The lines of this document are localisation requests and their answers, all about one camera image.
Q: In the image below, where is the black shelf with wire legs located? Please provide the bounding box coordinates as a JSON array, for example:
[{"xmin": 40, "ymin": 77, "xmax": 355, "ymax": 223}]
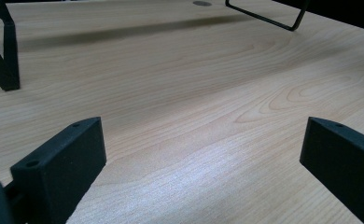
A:
[{"xmin": 0, "ymin": 0, "xmax": 311, "ymax": 92}]

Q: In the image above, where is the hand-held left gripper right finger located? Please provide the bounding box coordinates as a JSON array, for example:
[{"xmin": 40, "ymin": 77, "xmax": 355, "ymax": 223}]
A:
[{"xmin": 299, "ymin": 116, "xmax": 364, "ymax": 224}]

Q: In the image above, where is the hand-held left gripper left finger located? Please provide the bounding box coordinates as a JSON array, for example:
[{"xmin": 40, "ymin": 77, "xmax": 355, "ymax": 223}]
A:
[{"xmin": 9, "ymin": 116, "xmax": 107, "ymax": 224}]

